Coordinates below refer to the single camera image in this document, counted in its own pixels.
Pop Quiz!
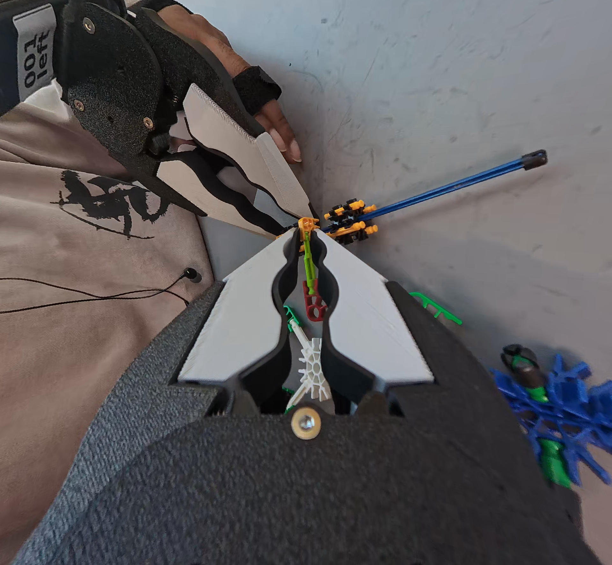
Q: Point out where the black earphone cable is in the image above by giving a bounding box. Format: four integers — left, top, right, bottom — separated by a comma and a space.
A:
0, 275, 189, 314

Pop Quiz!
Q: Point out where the lime green toy rod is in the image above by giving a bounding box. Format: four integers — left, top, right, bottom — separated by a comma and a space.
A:
302, 232, 317, 294

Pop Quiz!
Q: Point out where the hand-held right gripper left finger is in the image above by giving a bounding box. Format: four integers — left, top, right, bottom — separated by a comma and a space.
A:
177, 228, 302, 414

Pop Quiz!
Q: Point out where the black orange toy wheel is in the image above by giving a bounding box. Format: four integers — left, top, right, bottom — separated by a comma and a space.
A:
321, 198, 379, 246

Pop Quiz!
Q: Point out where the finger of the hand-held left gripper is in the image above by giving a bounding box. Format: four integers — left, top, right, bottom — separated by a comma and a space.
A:
183, 83, 320, 221
157, 150, 290, 239

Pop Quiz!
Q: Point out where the multicoloured construction toy model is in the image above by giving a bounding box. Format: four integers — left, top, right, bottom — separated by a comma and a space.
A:
282, 280, 612, 489

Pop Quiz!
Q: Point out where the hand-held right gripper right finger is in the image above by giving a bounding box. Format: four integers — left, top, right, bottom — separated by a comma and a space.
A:
312, 229, 436, 415

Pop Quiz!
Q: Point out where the beige printed hoodie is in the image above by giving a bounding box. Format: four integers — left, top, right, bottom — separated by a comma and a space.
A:
0, 79, 215, 565

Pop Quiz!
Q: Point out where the thin blue toy rod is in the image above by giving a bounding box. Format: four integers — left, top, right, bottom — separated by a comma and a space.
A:
356, 158, 527, 222

